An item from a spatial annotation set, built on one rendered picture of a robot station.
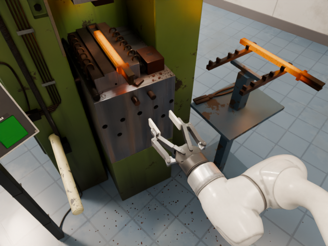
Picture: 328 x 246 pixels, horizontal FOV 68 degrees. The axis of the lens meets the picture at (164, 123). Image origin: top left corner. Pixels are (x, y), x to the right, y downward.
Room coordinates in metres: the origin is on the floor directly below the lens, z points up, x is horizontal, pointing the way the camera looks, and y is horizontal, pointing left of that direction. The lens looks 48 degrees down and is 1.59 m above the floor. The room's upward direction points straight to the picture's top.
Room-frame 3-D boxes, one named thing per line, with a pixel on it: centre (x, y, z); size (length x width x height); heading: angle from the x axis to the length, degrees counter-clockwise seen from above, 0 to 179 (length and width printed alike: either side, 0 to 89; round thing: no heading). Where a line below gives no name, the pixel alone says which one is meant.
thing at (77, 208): (0.58, 0.45, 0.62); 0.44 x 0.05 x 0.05; 29
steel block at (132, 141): (1.04, 0.25, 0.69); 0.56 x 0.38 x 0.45; 29
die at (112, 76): (1.01, 0.29, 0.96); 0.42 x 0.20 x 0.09; 29
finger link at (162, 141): (0.44, -0.02, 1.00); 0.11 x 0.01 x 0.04; 50
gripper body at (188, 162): (0.39, -0.08, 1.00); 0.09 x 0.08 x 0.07; 29
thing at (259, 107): (0.94, -0.39, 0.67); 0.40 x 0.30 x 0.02; 124
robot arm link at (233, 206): (0.24, -0.18, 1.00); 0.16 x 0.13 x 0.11; 29
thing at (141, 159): (1.04, 0.25, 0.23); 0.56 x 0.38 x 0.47; 29
